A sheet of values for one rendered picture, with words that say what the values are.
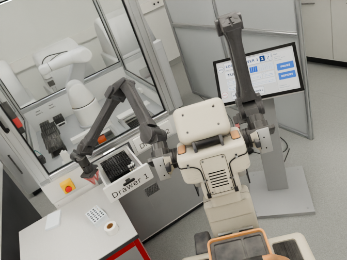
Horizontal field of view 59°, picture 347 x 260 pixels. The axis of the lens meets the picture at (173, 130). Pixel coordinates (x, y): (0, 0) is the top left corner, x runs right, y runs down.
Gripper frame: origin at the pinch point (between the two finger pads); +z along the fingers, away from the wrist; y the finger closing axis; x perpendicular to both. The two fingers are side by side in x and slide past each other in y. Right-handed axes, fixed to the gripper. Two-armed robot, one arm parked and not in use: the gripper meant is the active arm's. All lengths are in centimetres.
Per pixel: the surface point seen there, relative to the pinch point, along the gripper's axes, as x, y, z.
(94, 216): 4.2, 16.4, 11.2
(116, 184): 16.9, 1.6, -1.0
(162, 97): 25, -63, -18
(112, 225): 21.1, 21.1, 9.6
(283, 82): 100, -81, -12
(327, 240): 123, -41, 87
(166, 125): 24, -57, 2
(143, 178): 26.8, -9.9, 5.1
